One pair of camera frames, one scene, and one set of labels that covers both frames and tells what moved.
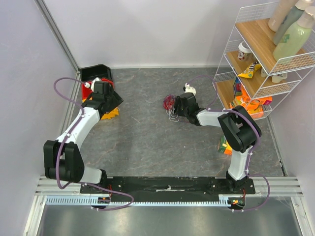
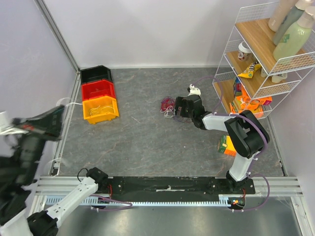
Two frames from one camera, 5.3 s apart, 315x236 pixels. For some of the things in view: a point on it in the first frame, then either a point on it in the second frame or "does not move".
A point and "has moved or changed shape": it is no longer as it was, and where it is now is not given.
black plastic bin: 89,73 does not move
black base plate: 166,189 does not move
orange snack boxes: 254,106 does not move
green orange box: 224,146 does not move
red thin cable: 169,101 has moved or changed shape
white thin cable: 171,117 has moved or changed shape
